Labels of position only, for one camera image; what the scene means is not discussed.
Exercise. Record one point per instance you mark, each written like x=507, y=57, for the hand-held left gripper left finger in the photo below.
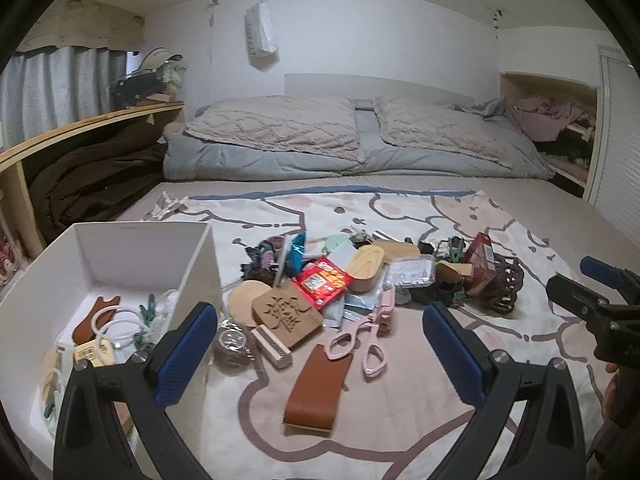
x=185, y=355

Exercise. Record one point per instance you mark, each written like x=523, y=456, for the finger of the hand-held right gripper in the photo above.
x=575, y=300
x=602, y=269

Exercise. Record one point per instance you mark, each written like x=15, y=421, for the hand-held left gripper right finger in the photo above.
x=455, y=355

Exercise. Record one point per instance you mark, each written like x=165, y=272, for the red cigarette box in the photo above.
x=480, y=255

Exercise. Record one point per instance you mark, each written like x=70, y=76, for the white cardboard box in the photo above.
x=140, y=250

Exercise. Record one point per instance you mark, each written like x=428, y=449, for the brown leather case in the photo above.
x=315, y=390

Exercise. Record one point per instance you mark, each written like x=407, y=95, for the person's right hand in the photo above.
x=612, y=392

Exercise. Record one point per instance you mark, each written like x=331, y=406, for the brown hair claw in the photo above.
x=505, y=285

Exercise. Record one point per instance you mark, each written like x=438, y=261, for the round wooden coaster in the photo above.
x=242, y=302

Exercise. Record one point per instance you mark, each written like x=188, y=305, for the printed blanket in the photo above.
x=525, y=240

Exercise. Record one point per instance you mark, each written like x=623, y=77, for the small white ribbed device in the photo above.
x=272, y=347

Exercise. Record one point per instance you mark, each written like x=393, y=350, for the pink scissors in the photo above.
x=372, y=320

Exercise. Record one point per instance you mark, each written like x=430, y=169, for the beige labelled packet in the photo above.
x=95, y=352

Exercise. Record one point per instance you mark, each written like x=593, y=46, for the clear plastic container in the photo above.
x=412, y=272

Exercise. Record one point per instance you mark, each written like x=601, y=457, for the brown leather card sleeve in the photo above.
x=92, y=320

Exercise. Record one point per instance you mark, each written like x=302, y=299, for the carved wooden plaque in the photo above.
x=280, y=317

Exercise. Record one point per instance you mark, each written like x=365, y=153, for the dark green clip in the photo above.
x=452, y=249

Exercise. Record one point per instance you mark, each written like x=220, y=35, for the light blue packet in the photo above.
x=355, y=305

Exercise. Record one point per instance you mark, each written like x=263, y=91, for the wooden oval lid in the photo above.
x=397, y=250

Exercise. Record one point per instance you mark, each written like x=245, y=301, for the purple knitted band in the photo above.
x=260, y=260

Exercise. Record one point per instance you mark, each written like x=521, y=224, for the wooden oval box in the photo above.
x=367, y=265

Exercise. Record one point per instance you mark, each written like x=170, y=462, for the wooden board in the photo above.
x=54, y=382

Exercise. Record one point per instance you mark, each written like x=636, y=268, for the white slatted door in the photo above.
x=617, y=135

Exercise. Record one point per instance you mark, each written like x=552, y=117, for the red snack packet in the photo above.
x=320, y=282

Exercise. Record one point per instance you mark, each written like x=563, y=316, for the pink clothes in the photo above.
x=545, y=117

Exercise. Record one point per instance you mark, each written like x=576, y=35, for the mint green packet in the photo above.
x=337, y=242

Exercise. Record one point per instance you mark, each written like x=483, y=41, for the grey duvet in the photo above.
x=425, y=165

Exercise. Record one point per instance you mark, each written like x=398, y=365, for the brown blanket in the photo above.
x=90, y=175

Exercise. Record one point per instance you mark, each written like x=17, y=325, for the beige quilted pillow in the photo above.
x=440, y=125
x=270, y=125

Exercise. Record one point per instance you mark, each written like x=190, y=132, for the wooden shelf unit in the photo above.
x=100, y=122

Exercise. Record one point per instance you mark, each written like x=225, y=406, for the black bag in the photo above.
x=137, y=87

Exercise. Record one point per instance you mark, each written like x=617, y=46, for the white headboard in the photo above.
x=380, y=85

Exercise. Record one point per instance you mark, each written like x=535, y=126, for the grey curtain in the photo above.
x=50, y=90

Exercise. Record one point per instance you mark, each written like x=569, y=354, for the white cap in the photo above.
x=157, y=57

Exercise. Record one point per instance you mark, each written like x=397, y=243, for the white hanging bag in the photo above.
x=260, y=27

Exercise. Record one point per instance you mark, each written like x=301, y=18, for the beige paper window cover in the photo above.
x=85, y=25

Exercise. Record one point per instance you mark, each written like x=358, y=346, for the wooden wall niche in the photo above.
x=510, y=85

